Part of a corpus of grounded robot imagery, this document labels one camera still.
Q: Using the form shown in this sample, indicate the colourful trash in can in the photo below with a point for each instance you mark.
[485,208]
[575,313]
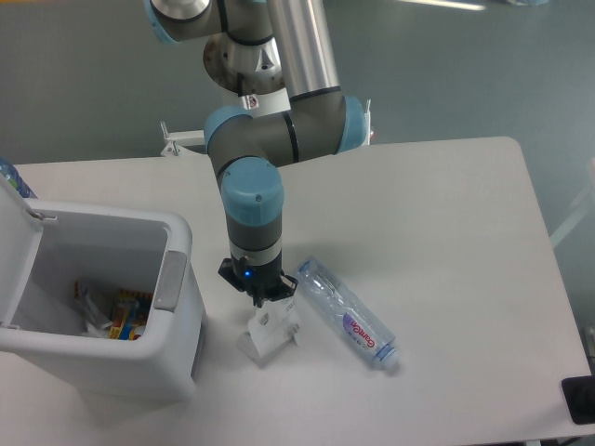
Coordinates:
[115,317]

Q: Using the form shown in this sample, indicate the clear plastic water bottle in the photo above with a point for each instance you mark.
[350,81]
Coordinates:
[347,314]

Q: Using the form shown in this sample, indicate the black device at table edge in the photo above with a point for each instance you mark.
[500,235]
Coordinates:
[579,395]

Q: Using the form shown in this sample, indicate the white frame at right edge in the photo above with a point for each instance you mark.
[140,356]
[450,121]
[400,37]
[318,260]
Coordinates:
[579,208]

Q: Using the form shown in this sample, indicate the white trash can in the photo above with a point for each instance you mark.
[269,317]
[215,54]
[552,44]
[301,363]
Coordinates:
[48,246]

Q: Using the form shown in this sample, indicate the blue bottle at left edge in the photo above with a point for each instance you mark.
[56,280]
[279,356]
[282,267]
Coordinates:
[11,174]

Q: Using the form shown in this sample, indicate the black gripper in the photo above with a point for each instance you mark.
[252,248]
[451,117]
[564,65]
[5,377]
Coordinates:
[265,281]

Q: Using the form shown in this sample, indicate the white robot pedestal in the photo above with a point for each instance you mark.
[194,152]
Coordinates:
[249,77]

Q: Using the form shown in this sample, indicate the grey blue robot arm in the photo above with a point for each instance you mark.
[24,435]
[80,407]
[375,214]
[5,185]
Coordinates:
[247,152]

